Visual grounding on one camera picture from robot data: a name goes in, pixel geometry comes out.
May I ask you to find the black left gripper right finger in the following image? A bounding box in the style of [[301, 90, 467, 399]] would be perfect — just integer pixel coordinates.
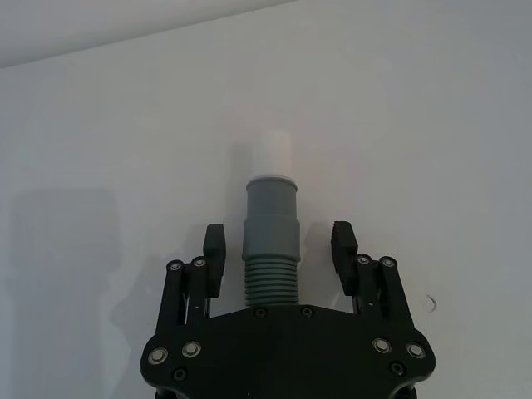
[[330, 220, 419, 331]]

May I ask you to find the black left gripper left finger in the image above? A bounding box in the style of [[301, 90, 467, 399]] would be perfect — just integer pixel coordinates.
[[154, 223, 228, 334]]

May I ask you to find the white pipe stub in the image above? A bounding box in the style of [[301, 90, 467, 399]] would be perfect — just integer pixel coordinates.
[[253, 129, 293, 180]]

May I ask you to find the grey corrugated hose with cuff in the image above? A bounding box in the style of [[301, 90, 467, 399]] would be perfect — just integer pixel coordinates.
[[241, 175, 302, 309]]

